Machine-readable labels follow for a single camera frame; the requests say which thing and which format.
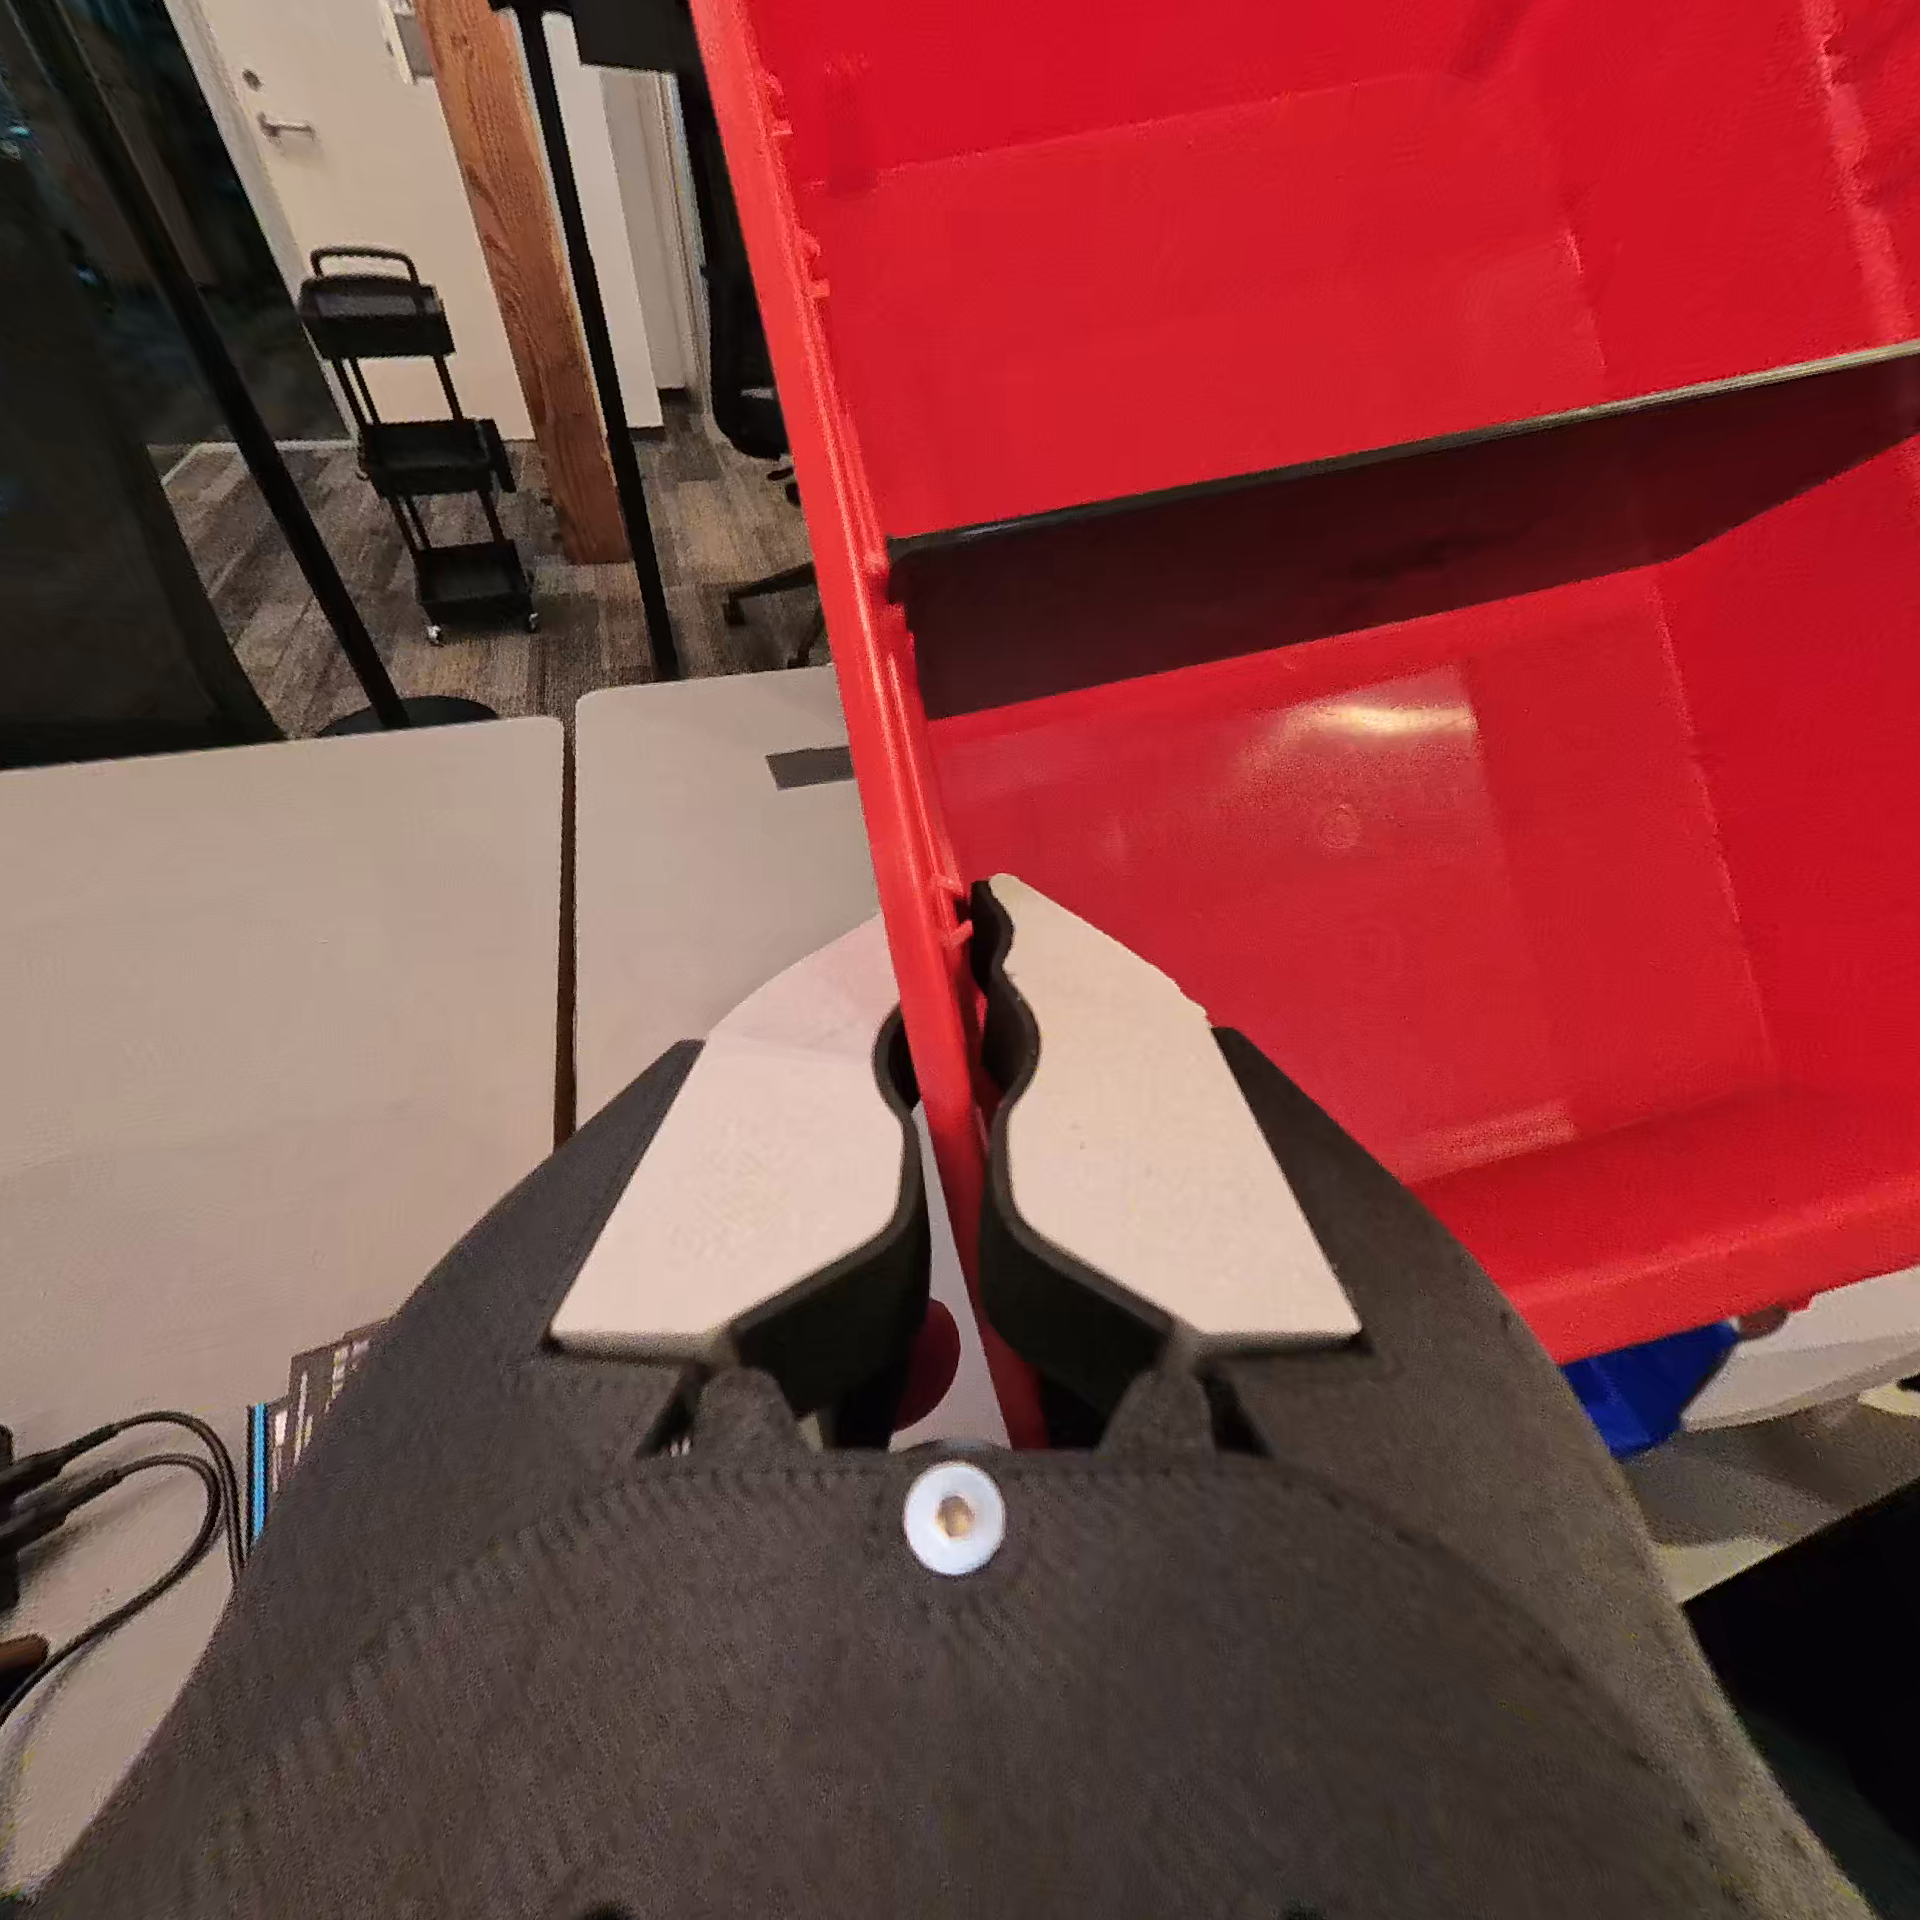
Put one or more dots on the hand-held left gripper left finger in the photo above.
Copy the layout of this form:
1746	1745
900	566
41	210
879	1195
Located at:
749	1187

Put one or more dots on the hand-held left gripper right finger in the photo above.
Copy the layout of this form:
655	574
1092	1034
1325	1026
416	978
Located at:
1170	1171

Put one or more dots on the red plastic bin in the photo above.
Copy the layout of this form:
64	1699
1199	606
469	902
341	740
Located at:
1352	900

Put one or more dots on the blue plastic bin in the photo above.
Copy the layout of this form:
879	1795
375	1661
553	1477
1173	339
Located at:
1650	1394

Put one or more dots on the black bin divider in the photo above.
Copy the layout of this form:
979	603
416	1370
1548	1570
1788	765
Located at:
1352	556

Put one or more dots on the black office chair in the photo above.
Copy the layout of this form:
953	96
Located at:
780	510

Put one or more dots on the black utility cart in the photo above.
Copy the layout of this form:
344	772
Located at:
420	451

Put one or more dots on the black camera battery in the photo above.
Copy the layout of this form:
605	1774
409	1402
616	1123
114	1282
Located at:
316	1411

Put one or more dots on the wooden post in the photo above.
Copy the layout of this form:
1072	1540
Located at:
540	270

